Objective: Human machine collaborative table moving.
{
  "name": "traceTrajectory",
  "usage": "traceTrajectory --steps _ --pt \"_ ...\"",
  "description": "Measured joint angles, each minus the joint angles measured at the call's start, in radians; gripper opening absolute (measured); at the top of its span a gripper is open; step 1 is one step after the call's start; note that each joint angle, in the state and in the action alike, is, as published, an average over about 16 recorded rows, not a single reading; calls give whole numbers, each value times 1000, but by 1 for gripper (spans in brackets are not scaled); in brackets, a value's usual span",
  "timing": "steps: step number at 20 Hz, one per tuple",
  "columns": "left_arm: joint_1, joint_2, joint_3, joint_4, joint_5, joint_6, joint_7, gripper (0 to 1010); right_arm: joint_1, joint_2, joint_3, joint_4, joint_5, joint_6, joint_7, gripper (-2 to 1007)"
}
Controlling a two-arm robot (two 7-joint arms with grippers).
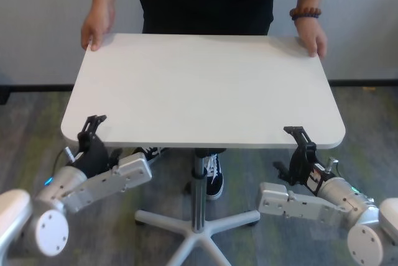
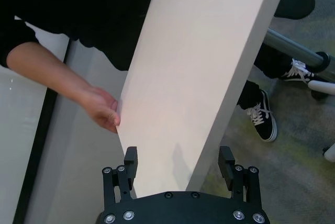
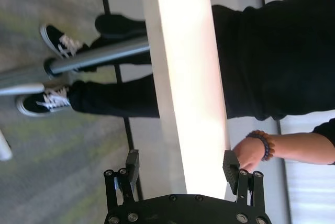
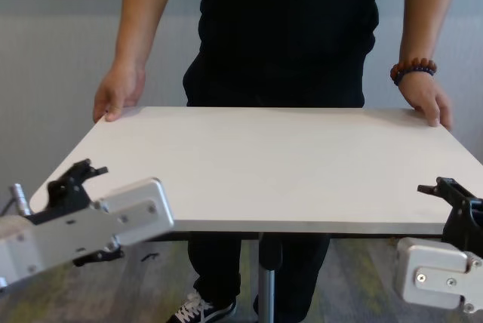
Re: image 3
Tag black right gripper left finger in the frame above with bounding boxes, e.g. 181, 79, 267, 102
104, 149, 140, 209

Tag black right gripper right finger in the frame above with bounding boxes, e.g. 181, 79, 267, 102
222, 150, 264, 206

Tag white rectangular table top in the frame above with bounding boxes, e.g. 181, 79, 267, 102
140, 0, 232, 201

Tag person's bare left forearm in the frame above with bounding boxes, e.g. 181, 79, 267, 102
266, 132, 335, 166

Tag person's left hand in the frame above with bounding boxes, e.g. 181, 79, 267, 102
232, 137, 264, 174

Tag black trousers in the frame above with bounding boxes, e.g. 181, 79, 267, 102
69, 13, 161, 119

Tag black white left sneaker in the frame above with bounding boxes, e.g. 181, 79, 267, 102
16, 87, 72, 118

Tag black white sneaker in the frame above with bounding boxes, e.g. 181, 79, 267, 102
16, 87, 72, 118
39, 24, 90, 60

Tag chrome table column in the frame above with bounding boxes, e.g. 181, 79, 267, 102
43, 41, 151, 76

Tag person in black clothes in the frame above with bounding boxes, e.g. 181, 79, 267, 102
211, 0, 335, 166

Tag black white right sneaker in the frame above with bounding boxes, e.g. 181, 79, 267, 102
39, 24, 90, 60

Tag dark blue bead bracelet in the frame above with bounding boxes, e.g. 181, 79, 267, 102
245, 132, 271, 162

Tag brown bead bracelet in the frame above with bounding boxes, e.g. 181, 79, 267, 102
255, 129, 276, 158

